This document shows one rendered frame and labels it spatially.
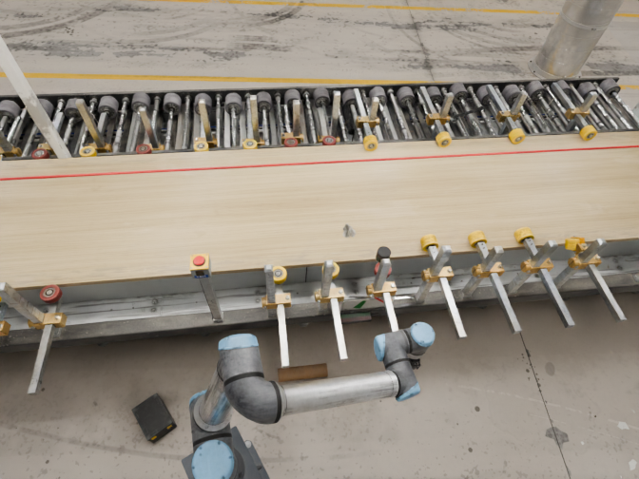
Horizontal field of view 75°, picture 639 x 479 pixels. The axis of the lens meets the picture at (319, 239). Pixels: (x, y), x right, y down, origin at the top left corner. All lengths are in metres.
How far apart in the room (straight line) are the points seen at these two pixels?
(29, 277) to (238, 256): 0.93
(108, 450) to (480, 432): 2.11
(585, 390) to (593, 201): 1.21
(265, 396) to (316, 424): 1.44
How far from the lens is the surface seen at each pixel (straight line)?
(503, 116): 2.95
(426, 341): 1.57
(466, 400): 2.87
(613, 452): 3.21
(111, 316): 2.34
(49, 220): 2.43
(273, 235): 2.07
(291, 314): 2.08
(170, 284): 2.22
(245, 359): 1.24
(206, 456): 1.76
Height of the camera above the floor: 2.59
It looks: 55 degrees down
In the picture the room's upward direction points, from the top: 6 degrees clockwise
